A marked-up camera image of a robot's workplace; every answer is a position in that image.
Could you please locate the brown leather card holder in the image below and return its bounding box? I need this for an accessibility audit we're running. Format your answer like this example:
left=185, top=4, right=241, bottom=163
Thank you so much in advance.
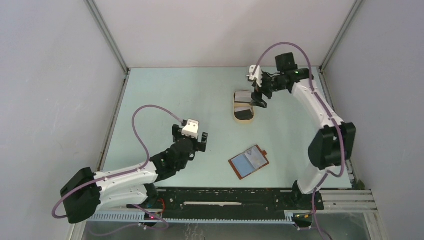
left=228, top=145, right=270, bottom=180

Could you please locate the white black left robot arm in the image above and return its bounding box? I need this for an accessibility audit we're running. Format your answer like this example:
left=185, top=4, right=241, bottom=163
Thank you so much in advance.
left=60, top=120, right=209, bottom=224

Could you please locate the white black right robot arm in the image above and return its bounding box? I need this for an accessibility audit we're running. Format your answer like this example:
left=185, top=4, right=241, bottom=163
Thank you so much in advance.
left=247, top=52, right=356, bottom=209

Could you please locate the black card in tray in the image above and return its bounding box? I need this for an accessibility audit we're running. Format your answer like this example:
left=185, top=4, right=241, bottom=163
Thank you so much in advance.
left=234, top=109, right=254, bottom=121

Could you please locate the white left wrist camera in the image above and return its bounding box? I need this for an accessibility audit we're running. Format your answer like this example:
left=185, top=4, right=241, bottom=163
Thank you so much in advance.
left=181, top=119, right=199, bottom=140

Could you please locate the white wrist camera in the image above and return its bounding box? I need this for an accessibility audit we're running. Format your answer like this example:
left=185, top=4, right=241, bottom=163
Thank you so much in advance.
left=246, top=65, right=262, bottom=88
left=181, top=119, right=199, bottom=140

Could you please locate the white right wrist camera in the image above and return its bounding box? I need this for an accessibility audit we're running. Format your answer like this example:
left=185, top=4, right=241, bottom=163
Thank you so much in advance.
left=246, top=65, right=262, bottom=88

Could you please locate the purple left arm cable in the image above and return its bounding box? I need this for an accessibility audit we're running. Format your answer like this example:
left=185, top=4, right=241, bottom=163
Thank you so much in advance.
left=51, top=104, right=186, bottom=220

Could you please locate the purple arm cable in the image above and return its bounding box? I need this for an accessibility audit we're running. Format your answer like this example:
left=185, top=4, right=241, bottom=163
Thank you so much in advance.
left=253, top=41, right=347, bottom=180
left=51, top=104, right=186, bottom=220

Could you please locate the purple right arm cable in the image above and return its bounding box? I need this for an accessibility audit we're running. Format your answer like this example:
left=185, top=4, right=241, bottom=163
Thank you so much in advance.
left=253, top=41, right=347, bottom=180

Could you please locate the aluminium frame rail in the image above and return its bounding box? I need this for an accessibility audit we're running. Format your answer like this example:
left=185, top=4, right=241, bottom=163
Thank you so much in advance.
left=76, top=188, right=379, bottom=226

